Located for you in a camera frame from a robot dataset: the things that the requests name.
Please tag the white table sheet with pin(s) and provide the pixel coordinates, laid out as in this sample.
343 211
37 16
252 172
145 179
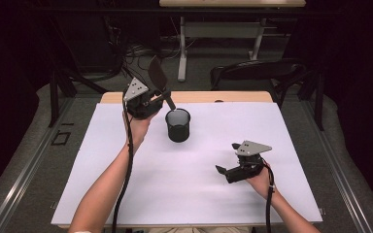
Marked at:
191 181

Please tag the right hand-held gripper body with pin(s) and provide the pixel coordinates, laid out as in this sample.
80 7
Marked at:
247 168

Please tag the black chair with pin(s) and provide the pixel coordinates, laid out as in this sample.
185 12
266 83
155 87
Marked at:
255 71

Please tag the person's right hand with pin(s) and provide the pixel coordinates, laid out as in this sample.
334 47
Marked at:
260 184

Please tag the black metal frame stand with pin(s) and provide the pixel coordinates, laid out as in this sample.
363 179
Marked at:
54 97
319 103

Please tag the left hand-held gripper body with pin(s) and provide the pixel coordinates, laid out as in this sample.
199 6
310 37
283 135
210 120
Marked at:
137 97

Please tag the wooden table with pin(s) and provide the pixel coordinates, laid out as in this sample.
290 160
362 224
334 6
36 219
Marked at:
207 96

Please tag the person's left hand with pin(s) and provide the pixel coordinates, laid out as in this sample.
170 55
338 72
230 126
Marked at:
139 129

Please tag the black mesh pen cup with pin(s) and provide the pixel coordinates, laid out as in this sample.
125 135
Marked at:
178 126

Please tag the white-legged wooden desk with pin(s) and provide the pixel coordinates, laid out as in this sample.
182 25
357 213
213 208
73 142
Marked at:
220 29

